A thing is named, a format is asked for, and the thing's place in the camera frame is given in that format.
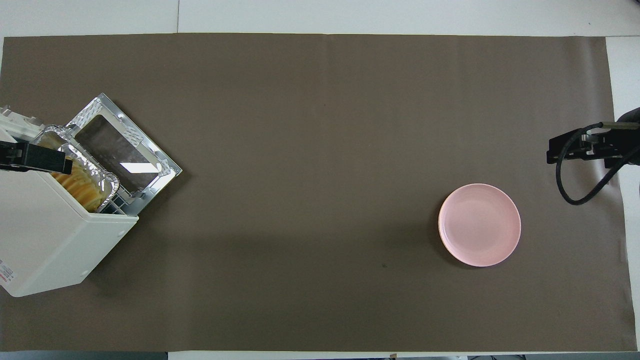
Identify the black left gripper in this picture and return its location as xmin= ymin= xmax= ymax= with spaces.
xmin=0 ymin=140 xmax=72 ymax=174

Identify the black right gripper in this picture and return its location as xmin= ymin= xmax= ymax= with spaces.
xmin=546 ymin=106 xmax=640 ymax=169

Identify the sliced yellow bread loaf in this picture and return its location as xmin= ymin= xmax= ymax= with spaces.
xmin=37 ymin=141 xmax=108 ymax=212

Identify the aluminium foil tray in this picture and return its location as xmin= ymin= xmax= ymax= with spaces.
xmin=31 ymin=125 xmax=121 ymax=213

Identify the cream white toaster oven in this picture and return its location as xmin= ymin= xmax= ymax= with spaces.
xmin=0 ymin=105 xmax=139 ymax=298

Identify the pink round plate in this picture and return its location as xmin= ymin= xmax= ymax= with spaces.
xmin=438 ymin=183 xmax=522 ymax=267

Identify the brown paper table mat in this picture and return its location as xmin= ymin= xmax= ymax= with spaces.
xmin=0 ymin=33 xmax=637 ymax=352

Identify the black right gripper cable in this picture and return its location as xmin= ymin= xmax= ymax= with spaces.
xmin=556 ymin=121 xmax=640 ymax=206

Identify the glass oven door metal frame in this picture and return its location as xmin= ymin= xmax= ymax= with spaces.
xmin=66 ymin=93 xmax=183 ymax=217

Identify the metal oven wire rack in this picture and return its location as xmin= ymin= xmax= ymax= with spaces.
xmin=97 ymin=191 xmax=138 ymax=217

